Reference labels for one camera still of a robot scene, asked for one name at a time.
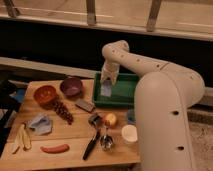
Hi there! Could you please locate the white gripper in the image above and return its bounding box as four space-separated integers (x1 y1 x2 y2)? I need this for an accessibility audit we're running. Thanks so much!
100 60 120 86

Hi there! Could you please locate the blue sponge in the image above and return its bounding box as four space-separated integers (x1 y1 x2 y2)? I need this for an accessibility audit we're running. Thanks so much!
101 80 112 97

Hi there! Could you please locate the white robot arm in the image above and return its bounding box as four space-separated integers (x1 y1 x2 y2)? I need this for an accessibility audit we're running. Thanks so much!
101 40 205 171

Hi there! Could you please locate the green plastic tray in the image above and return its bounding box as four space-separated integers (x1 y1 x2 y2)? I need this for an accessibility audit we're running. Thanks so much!
92 72 139 108

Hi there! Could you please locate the grey rectangular block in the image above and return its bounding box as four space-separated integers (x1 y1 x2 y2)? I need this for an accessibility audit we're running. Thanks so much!
75 99 95 113

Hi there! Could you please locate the purple bowl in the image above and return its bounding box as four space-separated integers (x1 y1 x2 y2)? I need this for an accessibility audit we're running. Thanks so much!
60 77 83 97

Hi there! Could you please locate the yellow apple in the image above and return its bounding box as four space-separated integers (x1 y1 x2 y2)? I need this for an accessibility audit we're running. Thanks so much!
104 113 117 127

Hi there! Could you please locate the blue plastic cup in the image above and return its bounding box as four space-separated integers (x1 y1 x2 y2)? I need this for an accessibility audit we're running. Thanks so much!
126 109 135 124

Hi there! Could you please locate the bunch of red grapes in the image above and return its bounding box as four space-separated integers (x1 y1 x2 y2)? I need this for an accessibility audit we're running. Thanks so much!
52 101 73 125

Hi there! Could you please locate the white round container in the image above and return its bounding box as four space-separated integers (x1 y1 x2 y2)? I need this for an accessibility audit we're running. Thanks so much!
121 125 138 144

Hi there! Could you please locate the orange bowl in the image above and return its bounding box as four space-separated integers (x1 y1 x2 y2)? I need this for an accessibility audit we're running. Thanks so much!
33 85 57 105

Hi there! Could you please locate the metal measuring spoon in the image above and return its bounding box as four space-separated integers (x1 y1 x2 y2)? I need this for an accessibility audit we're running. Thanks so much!
100 127 114 151

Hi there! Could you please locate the wooden table board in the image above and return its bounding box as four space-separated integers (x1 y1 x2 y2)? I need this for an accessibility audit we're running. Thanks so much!
0 81 140 171

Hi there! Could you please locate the crumpled blue cloth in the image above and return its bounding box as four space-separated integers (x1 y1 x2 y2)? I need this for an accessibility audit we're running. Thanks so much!
27 113 52 135

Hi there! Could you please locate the red sausage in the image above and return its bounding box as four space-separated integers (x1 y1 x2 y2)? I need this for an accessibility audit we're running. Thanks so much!
41 144 69 154

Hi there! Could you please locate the blue object on chair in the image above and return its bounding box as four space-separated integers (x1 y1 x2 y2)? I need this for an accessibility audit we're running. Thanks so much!
12 88 26 103

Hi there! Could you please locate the black chair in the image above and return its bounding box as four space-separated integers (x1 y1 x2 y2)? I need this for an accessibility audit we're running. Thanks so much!
0 70 20 156

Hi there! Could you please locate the black handled kitchen brush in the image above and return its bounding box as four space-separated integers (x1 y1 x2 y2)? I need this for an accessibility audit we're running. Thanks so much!
83 113 102 160

